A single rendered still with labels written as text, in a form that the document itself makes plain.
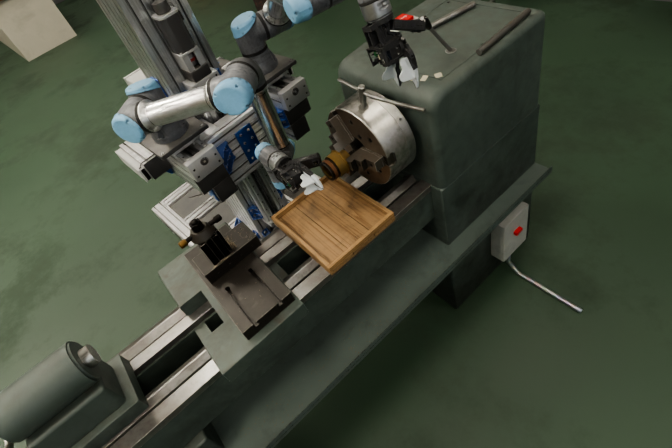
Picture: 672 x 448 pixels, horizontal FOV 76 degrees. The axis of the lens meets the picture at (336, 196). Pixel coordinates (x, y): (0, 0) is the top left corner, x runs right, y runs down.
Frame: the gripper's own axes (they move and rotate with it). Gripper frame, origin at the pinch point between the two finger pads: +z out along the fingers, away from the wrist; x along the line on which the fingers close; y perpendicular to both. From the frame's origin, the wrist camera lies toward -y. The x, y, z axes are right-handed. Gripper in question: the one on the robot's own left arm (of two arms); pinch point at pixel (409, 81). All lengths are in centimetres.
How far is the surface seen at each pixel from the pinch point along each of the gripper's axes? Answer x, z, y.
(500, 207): -13, 79, -33
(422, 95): -4.9, 8.8, -6.8
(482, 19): -15, 5, -50
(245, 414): -23, 76, 95
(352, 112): -18.8, 5.8, 10.4
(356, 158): -18.1, 19.6, 16.4
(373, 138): -12.2, 14.3, 10.9
